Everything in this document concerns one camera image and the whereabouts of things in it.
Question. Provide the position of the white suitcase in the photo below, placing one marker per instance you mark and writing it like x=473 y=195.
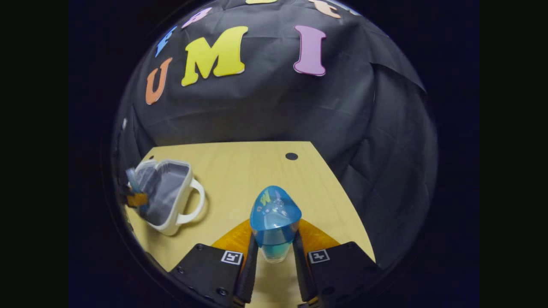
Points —
x=171 y=192

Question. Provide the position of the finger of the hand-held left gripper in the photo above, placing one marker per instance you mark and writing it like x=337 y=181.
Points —
x=137 y=199

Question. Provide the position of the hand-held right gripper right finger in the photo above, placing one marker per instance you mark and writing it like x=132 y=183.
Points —
x=299 y=265

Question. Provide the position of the blue skincare bottle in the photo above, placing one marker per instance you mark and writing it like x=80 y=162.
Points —
x=275 y=214

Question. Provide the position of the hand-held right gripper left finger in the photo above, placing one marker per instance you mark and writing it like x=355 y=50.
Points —
x=251 y=265

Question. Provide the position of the black backdrop cloth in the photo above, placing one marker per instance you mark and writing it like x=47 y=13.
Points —
x=257 y=107

